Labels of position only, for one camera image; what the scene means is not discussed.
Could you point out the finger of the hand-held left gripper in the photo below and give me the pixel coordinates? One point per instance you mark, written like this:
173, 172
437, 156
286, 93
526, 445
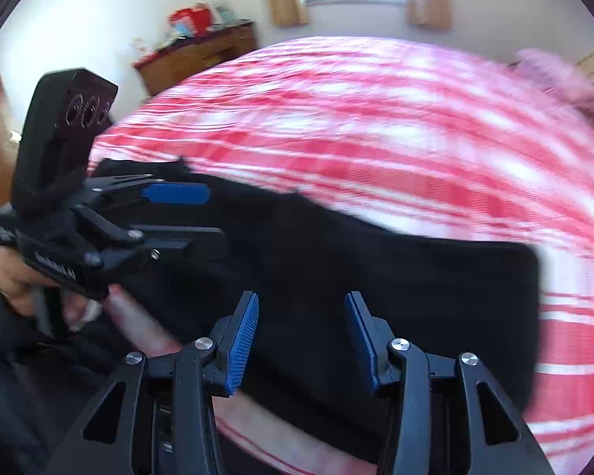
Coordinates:
178, 235
178, 193

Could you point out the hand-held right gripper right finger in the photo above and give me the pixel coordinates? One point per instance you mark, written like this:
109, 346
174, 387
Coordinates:
364, 346

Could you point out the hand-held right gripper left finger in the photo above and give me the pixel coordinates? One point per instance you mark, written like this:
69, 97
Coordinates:
240, 346

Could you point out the black pants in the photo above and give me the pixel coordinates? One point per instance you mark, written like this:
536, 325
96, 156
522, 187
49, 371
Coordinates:
351, 257

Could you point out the person's left forearm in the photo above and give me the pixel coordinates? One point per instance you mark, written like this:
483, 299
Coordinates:
10, 386

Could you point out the person's left hand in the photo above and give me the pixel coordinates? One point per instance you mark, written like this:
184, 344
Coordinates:
15, 282

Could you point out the brown wooden desk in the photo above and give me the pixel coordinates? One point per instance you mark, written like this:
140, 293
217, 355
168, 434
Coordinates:
198, 57

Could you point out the red gift bag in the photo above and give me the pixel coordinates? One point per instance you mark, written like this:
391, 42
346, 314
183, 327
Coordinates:
190, 20

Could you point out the red plaid bed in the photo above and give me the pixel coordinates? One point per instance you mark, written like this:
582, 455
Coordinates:
376, 118

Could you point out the folded pink quilt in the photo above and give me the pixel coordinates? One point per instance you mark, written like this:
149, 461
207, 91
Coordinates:
559, 76

